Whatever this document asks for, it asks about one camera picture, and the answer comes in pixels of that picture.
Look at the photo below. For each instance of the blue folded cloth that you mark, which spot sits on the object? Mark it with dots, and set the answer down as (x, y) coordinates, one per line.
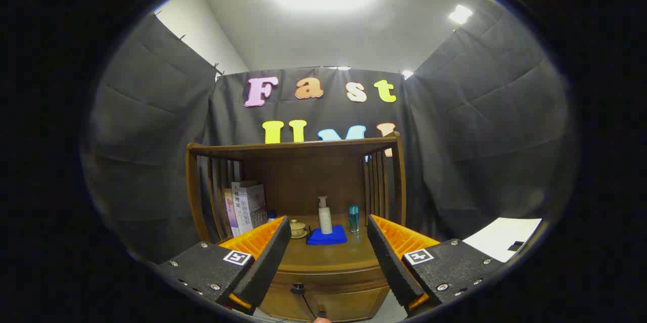
(318, 238)

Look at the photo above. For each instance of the wooden cabinet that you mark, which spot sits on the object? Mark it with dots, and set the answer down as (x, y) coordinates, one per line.
(323, 176)

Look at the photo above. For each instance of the beige lidded teacup with saucer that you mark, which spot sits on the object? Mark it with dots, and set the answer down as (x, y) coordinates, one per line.
(297, 228)

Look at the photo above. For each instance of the white bottle with blue cap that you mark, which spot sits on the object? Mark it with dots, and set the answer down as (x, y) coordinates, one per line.
(272, 215)

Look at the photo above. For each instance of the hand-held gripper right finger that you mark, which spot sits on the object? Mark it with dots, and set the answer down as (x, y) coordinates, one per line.
(391, 262)

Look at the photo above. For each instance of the pink and purple book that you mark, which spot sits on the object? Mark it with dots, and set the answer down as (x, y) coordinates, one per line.
(229, 212)

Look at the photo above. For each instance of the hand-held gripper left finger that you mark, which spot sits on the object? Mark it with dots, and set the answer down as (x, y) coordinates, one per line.
(268, 262)

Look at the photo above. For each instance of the white patterned book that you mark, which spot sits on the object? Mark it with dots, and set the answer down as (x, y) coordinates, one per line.
(255, 206)

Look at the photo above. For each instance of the wooden drawer with black knob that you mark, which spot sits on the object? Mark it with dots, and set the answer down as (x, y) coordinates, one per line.
(343, 287)

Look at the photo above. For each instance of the white machine casing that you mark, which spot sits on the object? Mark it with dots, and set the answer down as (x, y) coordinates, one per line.
(500, 237)

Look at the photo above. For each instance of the wooden countertop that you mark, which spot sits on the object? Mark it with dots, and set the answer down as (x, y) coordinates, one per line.
(328, 257)

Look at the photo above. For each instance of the small ceiling light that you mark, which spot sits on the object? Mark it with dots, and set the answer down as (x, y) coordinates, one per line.
(460, 13)

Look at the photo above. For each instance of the clear bottle with teal cap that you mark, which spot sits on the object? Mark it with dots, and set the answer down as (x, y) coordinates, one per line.
(354, 219)

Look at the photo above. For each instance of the white pump bottle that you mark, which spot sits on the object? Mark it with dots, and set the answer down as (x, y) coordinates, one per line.
(325, 217)

